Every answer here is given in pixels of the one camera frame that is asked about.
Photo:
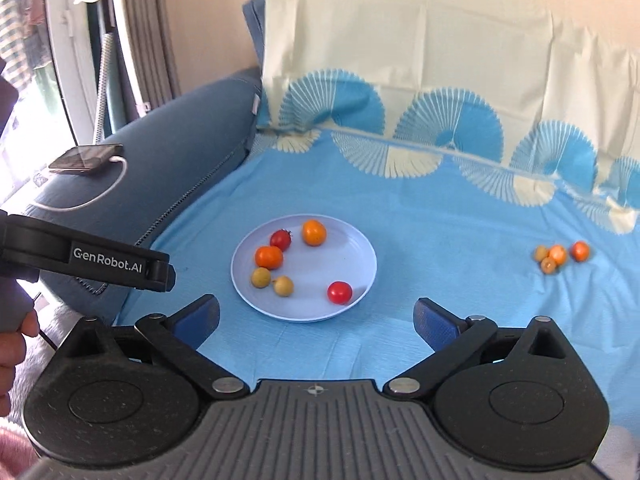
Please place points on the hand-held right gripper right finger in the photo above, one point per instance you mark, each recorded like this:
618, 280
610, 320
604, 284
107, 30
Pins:
435, 322

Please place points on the red cherry tomato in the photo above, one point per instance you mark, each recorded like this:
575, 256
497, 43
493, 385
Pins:
281, 240
339, 292

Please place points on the small yellow round fruit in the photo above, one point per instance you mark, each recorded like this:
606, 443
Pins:
283, 286
549, 265
261, 277
540, 252

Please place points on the light blue plate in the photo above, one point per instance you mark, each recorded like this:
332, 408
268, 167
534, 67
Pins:
310, 270

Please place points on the blue fan-patterned bed sheet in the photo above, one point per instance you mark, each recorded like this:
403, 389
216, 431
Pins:
450, 310

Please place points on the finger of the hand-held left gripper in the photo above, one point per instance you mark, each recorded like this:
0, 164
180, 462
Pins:
162, 277

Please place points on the white window frame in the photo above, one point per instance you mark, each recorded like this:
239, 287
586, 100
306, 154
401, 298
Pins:
70, 60

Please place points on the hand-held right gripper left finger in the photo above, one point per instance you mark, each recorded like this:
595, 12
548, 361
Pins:
197, 317

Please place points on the grey curtain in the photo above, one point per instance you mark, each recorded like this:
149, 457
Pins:
150, 35

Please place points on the striped hanging cloth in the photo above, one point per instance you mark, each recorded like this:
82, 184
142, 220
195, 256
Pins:
12, 35

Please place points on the pink cloth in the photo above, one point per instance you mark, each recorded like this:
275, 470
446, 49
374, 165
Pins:
15, 452

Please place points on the black smartphone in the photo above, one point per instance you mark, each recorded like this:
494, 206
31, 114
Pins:
85, 157

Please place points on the orange cherry tomato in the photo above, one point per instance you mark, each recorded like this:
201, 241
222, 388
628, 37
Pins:
580, 250
559, 254
269, 257
314, 232

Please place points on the person's left hand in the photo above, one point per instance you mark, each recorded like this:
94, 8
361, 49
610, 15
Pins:
12, 355

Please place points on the blue fabric sofa armrest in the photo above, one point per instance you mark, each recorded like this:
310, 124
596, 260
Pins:
175, 140

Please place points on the white pole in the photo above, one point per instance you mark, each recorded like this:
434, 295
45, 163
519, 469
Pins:
127, 50

